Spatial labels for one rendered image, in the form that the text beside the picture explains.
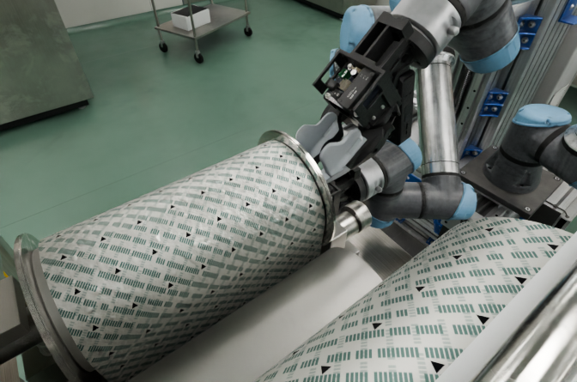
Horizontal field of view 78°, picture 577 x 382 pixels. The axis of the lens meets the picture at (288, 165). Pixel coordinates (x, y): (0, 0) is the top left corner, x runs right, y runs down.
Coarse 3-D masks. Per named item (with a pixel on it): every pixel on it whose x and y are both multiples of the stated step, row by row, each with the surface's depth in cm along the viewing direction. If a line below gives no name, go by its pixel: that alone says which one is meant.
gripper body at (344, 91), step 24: (384, 24) 39; (408, 24) 38; (360, 48) 40; (384, 48) 40; (408, 48) 41; (432, 48) 40; (336, 72) 43; (360, 72) 39; (384, 72) 37; (336, 96) 40; (360, 96) 38; (384, 96) 39; (360, 120) 39; (384, 120) 42
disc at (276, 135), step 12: (264, 132) 42; (276, 132) 39; (288, 144) 38; (300, 144) 36; (300, 156) 37; (312, 168) 36; (324, 180) 35; (324, 192) 36; (324, 204) 37; (324, 240) 40
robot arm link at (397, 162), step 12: (384, 144) 66; (408, 144) 65; (384, 156) 63; (396, 156) 63; (408, 156) 64; (420, 156) 66; (384, 168) 61; (396, 168) 63; (408, 168) 65; (396, 180) 64; (384, 192) 67; (396, 192) 67
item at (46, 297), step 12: (36, 252) 29; (36, 264) 28; (36, 276) 27; (48, 288) 26; (48, 300) 26; (48, 312) 26; (60, 324) 26; (60, 336) 26; (72, 348) 26; (84, 360) 27
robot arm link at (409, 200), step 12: (408, 192) 70; (420, 192) 70; (372, 204) 70; (384, 204) 69; (396, 204) 70; (408, 204) 70; (420, 204) 70; (372, 216) 72; (384, 216) 71; (396, 216) 71; (408, 216) 71
